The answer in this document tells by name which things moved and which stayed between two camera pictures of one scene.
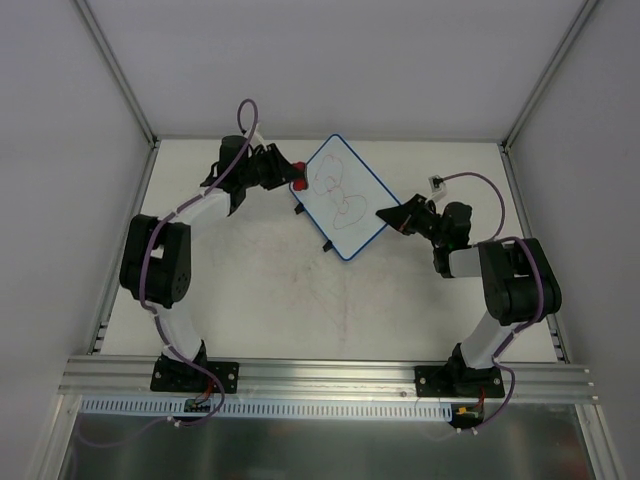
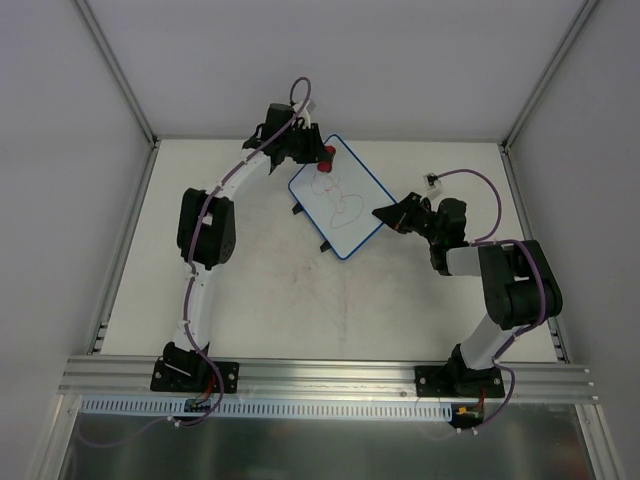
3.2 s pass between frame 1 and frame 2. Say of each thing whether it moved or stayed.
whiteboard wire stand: stayed
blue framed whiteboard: stayed
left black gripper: moved
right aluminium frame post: stayed
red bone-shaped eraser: moved
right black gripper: stayed
